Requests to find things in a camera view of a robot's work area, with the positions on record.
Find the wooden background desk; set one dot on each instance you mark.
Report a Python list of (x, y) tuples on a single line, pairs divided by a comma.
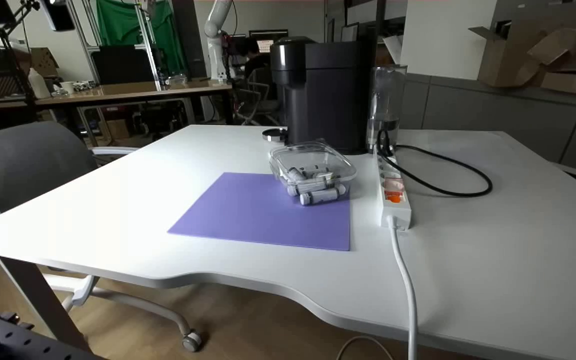
[(134, 93)]

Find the cardboard box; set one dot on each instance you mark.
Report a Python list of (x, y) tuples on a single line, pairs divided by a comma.
[(522, 59)]

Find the clear water tank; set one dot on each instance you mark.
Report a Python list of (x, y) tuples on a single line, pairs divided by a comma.
[(387, 102)]

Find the round metal drip tray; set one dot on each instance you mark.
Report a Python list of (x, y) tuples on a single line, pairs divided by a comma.
[(272, 135)]

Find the purple paper mat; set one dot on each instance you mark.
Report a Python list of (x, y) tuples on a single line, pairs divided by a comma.
[(257, 209)]

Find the green cloth backdrop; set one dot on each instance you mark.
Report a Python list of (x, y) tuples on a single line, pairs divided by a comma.
[(118, 27)]

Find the white vial front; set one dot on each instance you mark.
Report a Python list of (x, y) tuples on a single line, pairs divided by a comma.
[(326, 194)]

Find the black coffee machine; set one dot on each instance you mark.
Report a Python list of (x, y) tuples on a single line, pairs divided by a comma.
[(324, 90)]

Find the grey office chair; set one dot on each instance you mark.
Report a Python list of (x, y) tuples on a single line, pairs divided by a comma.
[(36, 158)]

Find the white power strip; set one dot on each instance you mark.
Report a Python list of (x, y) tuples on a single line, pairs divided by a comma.
[(395, 204)]

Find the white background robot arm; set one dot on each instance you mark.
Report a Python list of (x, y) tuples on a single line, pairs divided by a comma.
[(213, 32)]

